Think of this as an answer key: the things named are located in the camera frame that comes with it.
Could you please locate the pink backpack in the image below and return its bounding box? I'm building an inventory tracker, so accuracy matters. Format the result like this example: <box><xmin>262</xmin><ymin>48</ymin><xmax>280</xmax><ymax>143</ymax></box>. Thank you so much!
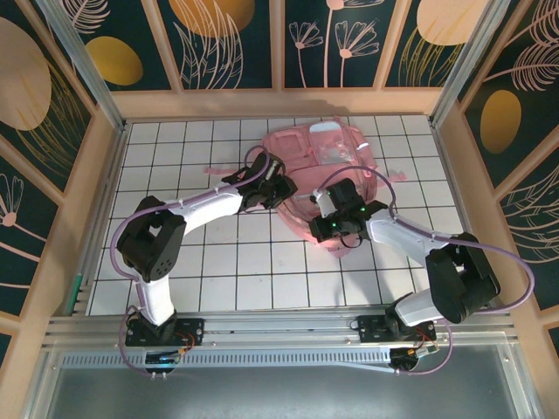
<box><xmin>204</xmin><ymin>115</ymin><xmax>410</xmax><ymax>261</ymax></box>

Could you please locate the grey metal sheet panel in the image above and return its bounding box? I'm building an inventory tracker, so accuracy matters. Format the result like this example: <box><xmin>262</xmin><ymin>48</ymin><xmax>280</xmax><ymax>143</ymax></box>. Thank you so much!
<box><xmin>21</xmin><ymin>344</ymin><xmax>541</xmax><ymax>419</ymax></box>

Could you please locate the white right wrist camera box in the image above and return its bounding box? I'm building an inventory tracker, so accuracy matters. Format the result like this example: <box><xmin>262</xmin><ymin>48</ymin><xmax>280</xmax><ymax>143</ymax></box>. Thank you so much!
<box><xmin>313</xmin><ymin>190</ymin><xmax>334</xmax><ymax>218</ymax></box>

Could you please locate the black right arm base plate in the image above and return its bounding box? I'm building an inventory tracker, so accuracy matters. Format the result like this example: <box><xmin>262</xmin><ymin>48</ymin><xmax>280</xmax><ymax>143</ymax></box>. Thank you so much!
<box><xmin>356</xmin><ymin>313</ymin><xmax>438</xmax><ymax>346</ymax></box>

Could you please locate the aluminium mounting rail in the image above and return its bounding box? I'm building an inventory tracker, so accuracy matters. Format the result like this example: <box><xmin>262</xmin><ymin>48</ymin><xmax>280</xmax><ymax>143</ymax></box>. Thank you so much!
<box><xmin>43</xmin><ymin>310</ymin><xmax>523</xmax><ymax>350</ymax></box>

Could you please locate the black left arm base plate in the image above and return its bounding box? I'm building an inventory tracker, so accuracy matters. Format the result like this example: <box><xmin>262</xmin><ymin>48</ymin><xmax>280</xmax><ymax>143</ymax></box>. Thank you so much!
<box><xmin>125</xmin><ymin>312</ymin><xmax>206</xmax><ymax>347</ymax></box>

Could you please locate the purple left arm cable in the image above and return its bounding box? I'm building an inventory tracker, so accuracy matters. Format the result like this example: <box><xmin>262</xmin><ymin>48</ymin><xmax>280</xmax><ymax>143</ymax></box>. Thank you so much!
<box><xmin>111</xmin><ymin>146</ymin><xmax>285</xmax><ymax>377</ymax></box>

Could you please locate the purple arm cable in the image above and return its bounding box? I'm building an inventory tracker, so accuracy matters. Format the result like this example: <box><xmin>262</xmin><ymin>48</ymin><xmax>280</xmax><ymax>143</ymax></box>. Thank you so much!
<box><xmin>312</xmin><ymin>164</ymin><xmax>536</xmax><ymax>377</ymax></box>
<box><xmin>111</xmin><ymin>146</ymin><xmax>285</xmax><ymax>377</ymax></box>

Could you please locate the slotted metal cable tray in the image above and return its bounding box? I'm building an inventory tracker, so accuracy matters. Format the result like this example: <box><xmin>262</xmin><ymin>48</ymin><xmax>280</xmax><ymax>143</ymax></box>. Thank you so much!
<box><xmin>58</xmin><ymin>352</ymin><xmax>397</xmax><ymax>372</ymax></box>

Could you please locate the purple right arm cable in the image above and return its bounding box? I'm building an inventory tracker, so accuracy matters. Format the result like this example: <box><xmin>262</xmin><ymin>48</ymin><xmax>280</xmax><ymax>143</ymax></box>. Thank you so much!
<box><xmin>312</xmin><ymin>164</ymin><xmax>536</xmax><ymax>377</ymax></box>

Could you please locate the aluminium frame post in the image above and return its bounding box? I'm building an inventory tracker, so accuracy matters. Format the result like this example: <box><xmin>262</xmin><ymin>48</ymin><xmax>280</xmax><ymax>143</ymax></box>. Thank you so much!
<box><xmin>429</xmin><ymin>0</ymin><xmax>517</xmax><ymax>127</ymax></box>
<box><xmin>37</xmin><ymin>0</ymin><xmax>128</xmax><ymax>132</ymax></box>

